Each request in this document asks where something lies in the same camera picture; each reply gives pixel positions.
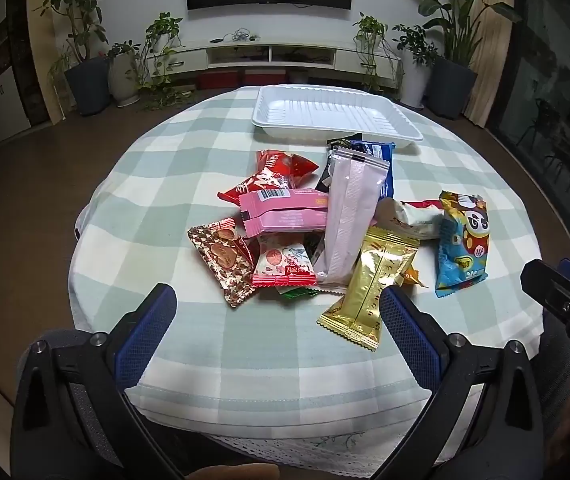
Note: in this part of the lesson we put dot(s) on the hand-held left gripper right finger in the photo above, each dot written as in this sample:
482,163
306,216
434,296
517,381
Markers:
410,340

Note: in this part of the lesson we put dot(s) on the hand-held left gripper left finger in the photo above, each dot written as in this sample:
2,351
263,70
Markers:
147,330

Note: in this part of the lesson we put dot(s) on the orange candy packet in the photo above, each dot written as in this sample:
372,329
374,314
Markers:
411,276

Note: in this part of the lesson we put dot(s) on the gold wafer packet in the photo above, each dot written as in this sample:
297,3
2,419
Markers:
370,290

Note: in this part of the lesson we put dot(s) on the light blue panda packet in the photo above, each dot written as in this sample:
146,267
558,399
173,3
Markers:
460,245

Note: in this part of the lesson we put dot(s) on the brown heart print packet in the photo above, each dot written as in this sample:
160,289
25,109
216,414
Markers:
222,260

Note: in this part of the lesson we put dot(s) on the white and red packet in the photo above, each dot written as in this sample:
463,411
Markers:
415,220

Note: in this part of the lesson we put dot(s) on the green snack packet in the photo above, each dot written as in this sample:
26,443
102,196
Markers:
295,292

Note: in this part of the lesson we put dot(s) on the long pale pink packet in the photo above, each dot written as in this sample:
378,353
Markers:
350,210

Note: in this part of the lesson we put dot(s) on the small white strawberry packet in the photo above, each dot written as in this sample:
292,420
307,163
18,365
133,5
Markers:
285,265

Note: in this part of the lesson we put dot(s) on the bright pink snack packet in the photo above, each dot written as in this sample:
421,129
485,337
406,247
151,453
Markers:
290,220

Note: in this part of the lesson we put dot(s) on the black snack packet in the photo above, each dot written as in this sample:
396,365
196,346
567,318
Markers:
324,177

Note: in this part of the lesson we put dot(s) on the blue cake roll packet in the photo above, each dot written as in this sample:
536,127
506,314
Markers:
375,150

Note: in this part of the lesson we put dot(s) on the red chocolate ball bag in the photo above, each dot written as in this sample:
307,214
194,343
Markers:
285,165

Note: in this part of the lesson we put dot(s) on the white plastic tray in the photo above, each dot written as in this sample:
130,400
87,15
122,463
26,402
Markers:
335,110

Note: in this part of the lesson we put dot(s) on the green checked tablecloth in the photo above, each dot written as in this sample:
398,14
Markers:
265,350

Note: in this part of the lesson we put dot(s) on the glass sliding door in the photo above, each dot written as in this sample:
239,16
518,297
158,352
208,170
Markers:
555,85

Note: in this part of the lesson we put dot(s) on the large-leaf plant in dark pot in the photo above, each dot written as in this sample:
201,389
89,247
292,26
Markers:
452,87

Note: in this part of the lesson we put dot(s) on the beige curtain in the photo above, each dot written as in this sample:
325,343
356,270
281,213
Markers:
490,60

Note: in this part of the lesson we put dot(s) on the plant in tall white pot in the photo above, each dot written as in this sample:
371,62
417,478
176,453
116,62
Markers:
415,80

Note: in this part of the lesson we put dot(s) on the plant in white ribbed pot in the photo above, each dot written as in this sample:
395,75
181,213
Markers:
124,80

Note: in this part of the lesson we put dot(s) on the potted tree in dark pot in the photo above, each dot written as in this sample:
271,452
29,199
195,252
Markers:
87,85

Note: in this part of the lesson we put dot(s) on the white television cabinet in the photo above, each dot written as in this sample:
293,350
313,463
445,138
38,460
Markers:
245,52

